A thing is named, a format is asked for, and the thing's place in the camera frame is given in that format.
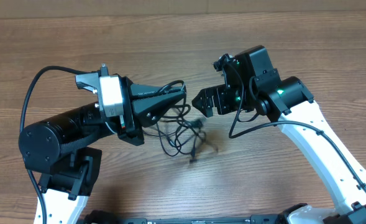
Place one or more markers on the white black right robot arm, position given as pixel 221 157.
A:
pixel 252 84

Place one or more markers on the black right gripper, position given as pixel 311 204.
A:
pixel 227 101

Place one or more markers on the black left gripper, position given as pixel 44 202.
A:
pixel 132 112

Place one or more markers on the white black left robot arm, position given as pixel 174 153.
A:
pixel 59 148

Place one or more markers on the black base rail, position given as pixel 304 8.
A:
pixel 201 221

